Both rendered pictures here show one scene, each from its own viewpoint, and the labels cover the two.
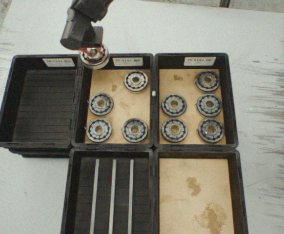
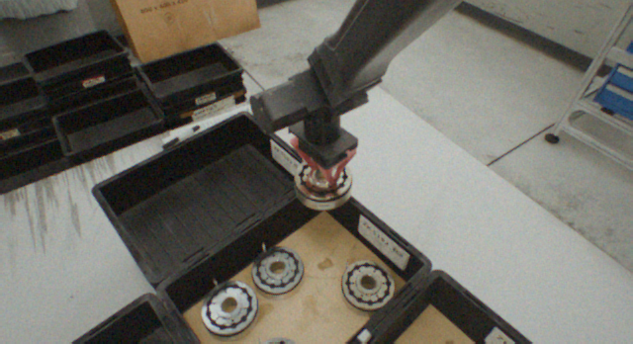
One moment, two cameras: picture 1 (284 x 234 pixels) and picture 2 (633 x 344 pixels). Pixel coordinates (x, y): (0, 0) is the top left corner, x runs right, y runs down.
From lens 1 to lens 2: 0.36 m
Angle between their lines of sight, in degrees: 29
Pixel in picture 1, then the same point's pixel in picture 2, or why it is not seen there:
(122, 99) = (318, 295)
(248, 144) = not seen: outside the picture
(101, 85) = (312, 242)
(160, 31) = (497, 247)
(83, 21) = (309, 94)
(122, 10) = (459, 171)
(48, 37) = not seen: hidden behind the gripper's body
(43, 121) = (188, 219)
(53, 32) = not seen: hidden behind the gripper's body
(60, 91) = (252, 201)
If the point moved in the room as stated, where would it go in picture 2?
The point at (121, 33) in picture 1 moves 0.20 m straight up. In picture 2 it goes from (427, 200) to (445, 148)
